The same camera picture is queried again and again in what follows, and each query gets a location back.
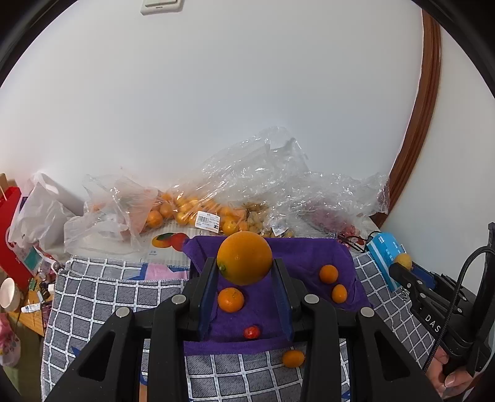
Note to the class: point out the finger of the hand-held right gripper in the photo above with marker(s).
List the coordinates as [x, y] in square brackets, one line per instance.
[404, 276]
[425, 274]

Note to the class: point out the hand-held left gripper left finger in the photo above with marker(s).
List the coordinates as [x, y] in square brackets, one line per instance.
[207, 297]

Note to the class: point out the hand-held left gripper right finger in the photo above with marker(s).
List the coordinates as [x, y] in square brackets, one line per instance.
[283, 299]

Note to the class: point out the small yellow fruit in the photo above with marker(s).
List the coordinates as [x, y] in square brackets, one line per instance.
[404, 261]

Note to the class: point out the small red fruit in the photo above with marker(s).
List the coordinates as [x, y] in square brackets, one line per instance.
[251, 332]

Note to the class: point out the large orange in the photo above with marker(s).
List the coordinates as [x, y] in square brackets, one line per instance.
[244, 258]

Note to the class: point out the small tangerine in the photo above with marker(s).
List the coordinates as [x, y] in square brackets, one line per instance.
[328, 273]
[293, 358]
[339, 293]

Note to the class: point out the pile of bagged yellow fruits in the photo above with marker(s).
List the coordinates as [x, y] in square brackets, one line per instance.
[257, 216]

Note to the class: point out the person's right hand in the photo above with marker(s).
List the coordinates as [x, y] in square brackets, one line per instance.
[450, 380]

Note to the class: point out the tangerine with green stem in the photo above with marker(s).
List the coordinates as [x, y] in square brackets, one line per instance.
[231, 299]

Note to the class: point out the blue tissue packet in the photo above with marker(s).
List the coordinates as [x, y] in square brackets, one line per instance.
[383, 253]

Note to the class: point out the purple towel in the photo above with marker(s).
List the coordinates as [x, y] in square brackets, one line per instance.
[309, 259]

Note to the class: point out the fruit print cardboard box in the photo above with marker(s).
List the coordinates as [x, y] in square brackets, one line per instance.
[162, 247]

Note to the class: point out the pile of bagged tangerines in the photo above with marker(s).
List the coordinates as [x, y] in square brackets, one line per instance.
[185, 212]

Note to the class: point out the grey grid star blanket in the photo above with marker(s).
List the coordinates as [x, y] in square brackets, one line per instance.
[100, 286]

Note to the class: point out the large crinkled clear plastic bag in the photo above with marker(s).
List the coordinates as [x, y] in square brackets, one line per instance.
[294, 185]

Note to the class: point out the white green carton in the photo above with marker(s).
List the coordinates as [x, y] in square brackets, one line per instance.
[31, 258]

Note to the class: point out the white plastic bag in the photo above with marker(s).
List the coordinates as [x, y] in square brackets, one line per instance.
[42, 212]

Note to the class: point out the white cup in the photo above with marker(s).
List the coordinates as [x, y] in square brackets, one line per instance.
[8, 294]

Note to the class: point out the pink floral cloth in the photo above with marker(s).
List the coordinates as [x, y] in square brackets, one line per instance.
[8, 340]

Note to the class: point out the red paper bag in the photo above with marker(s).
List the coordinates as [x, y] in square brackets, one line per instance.
[9, 239]

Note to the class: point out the brown wooden door frame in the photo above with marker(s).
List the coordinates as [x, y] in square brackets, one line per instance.
[419, 116]

